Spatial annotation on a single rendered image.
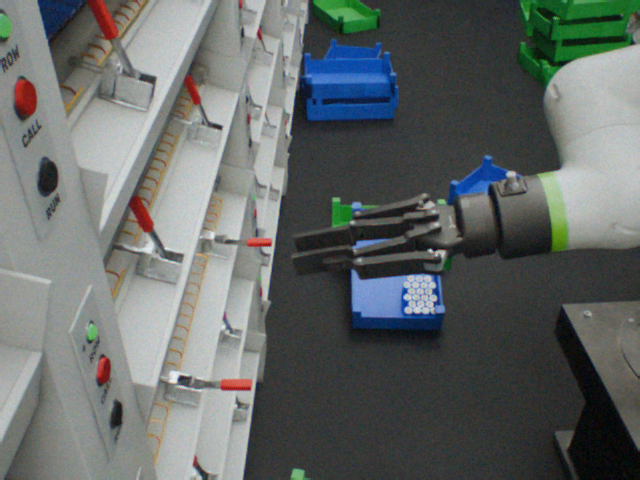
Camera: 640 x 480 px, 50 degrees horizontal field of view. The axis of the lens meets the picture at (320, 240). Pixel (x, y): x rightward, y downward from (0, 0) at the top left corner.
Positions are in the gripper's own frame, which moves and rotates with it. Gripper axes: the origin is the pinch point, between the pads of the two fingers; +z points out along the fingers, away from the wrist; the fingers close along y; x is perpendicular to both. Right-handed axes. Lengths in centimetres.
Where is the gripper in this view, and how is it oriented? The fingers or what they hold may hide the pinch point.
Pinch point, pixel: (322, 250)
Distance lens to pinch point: 82.5
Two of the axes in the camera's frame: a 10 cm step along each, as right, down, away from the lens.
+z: -9.8, 1.7, 1.4
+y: -0.1, 6.1, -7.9
